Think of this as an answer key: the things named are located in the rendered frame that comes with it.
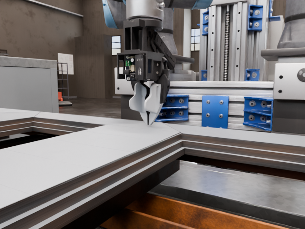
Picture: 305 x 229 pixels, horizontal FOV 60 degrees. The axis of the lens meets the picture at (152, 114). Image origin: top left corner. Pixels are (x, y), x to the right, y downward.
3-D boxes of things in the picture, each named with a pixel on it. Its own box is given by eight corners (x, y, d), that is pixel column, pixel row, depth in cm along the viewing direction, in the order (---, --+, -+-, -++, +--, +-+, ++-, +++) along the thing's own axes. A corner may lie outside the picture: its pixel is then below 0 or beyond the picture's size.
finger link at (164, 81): (146, 102, 57) (146, 62, 56) (150, 102, 58) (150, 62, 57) (166, 104, 54) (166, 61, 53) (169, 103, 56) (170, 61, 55)
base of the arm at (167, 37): (150, 59, 113) (150, 35, 112) (183, 58, 106) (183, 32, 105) (131, 57, 100) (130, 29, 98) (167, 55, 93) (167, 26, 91)
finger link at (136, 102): (124, 126, 55) (124, 82, 54) (140, 122, 60) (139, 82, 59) (136, 128, 54) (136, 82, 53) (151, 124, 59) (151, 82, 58)
